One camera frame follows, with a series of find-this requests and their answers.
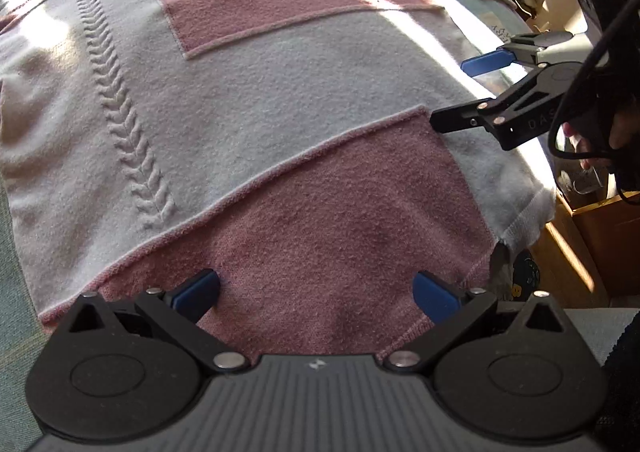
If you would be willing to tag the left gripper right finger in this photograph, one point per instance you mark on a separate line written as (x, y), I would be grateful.
(455, 313)

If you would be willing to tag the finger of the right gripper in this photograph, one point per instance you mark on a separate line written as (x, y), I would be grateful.
(523, 112)
(523, 49)

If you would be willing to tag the wooden side cabinet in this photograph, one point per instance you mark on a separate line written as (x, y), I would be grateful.
(589, 257)

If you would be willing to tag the green plaid bed blanket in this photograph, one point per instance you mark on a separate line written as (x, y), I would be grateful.
(20, 331)

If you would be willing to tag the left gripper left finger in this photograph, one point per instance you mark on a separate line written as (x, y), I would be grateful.
(176, 313)

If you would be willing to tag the pink and white sweater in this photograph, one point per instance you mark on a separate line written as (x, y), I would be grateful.
(250, 122)

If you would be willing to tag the person's right hand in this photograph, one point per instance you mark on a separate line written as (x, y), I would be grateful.
(624, 133)

